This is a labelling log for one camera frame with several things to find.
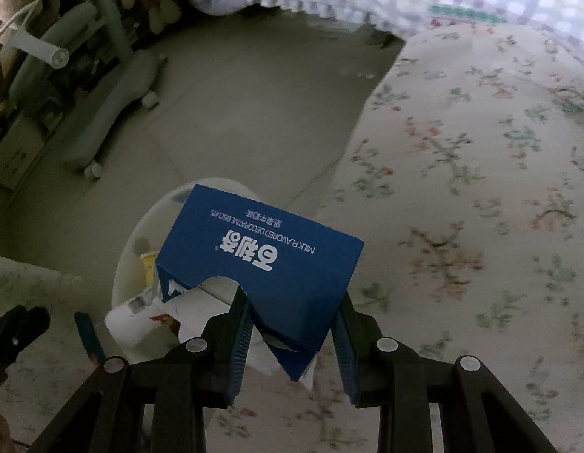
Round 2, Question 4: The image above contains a dark blue biscuit box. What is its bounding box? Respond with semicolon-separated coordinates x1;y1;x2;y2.
156;183;366;382

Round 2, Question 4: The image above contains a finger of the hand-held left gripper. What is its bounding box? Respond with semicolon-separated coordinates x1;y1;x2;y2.
74;312;106;364
0;306;51;366

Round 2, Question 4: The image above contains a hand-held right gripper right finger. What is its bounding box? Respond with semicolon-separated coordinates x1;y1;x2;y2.
330;293;559;453

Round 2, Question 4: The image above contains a floral bed sheet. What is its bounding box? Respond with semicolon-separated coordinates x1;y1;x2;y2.
0;21;584;453

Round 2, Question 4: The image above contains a white trash bin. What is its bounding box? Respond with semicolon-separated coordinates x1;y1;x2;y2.
110;180;274;341

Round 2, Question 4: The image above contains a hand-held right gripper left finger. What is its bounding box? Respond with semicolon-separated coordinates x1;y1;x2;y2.
25;288;255;453

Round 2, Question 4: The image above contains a beige cardboard box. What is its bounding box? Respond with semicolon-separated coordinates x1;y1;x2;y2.
0;118;43;190

